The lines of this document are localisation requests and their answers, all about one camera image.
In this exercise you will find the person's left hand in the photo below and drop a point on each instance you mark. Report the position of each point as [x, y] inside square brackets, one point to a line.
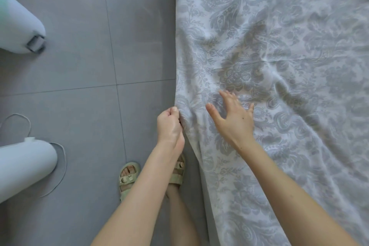
[170, 127]

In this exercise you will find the person's right hand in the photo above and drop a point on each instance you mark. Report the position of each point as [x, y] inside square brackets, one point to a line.
[236, 124]

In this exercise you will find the white floral bed sheet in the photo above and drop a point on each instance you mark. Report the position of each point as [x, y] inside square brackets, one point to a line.
[302, 52]

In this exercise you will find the person's left forearm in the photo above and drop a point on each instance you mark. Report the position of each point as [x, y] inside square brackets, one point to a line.
[138, 205]

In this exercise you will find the person's right forearm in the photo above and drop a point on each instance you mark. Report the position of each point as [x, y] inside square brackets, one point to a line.
[288, 202]

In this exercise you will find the person's right beige sandal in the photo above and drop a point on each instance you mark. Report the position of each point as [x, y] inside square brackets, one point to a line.
[177, 178]

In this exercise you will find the person's beige sandal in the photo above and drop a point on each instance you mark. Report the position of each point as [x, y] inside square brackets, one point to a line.
[126, 181]
[177, 178]

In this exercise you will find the person's left beige sandal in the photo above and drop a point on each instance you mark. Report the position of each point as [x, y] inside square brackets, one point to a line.
[126, 181]

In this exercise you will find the person's right leg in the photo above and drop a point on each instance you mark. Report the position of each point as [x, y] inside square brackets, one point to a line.
[181, 222]

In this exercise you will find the white cylindrical stand with base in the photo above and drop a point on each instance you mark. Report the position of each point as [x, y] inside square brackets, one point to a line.
[26, 165]

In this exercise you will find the white teal cylindrical appliance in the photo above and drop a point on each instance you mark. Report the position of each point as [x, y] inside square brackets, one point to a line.
[17, 29]

